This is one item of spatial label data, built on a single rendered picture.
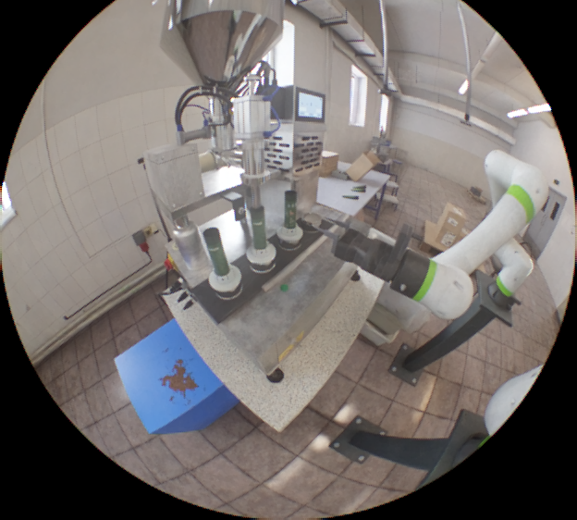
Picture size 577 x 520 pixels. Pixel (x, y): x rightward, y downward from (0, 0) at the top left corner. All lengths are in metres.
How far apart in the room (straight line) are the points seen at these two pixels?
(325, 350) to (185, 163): 0.66
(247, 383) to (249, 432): 0.82
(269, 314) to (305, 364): 0.29
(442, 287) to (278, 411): 0.53
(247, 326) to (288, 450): 1.15
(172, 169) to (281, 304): 0.35
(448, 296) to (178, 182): 0.55
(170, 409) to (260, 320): 0.65
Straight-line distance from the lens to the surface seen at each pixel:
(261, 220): 0.37
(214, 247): 0.32
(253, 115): 0.30
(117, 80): 1.85
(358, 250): 0.37
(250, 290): 0.42
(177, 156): 0.36
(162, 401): 0.92
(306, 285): 0.44
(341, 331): 0.69
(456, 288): 0.39
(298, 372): 0.63
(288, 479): 1.50
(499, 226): 0.56
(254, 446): 1.42
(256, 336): 0.37
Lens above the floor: 1.37
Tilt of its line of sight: 35 degrees down
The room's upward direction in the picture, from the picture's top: 1 degrees clockwise
